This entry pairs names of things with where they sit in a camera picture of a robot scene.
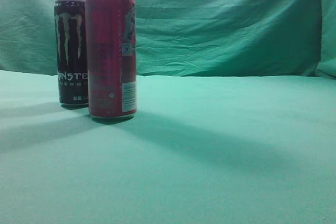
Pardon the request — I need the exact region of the pink tall drink can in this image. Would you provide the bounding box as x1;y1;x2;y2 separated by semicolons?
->
85;0;137;120

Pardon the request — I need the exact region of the green cloth table cover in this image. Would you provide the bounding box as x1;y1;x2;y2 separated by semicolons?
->
1;71;335;223

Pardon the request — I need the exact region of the green cloth backdrop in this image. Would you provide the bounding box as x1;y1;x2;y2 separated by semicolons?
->
1;0;324;77

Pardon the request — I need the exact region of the black Monster energy can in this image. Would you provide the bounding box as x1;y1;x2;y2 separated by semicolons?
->
54;0;88;107

